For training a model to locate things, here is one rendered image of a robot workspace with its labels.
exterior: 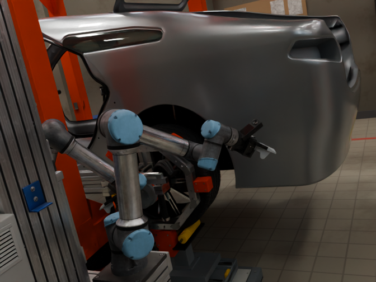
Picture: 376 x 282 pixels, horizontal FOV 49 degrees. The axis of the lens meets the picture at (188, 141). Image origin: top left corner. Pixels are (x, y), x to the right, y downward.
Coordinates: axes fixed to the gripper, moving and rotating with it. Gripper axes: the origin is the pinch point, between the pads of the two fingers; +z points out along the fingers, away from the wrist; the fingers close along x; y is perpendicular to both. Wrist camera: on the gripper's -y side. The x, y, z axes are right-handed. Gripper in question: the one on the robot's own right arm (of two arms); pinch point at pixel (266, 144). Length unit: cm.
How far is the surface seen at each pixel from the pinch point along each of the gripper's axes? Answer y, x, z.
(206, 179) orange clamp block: 37, -42, 17
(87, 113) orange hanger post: 111, -390, 92
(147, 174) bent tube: 46, -50, -15
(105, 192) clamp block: 69, -67, -25
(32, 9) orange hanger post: -5, -118, -83
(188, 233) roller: 77, -48, 30
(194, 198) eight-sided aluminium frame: 51, -44, 17
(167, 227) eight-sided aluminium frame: 78, -54, 18
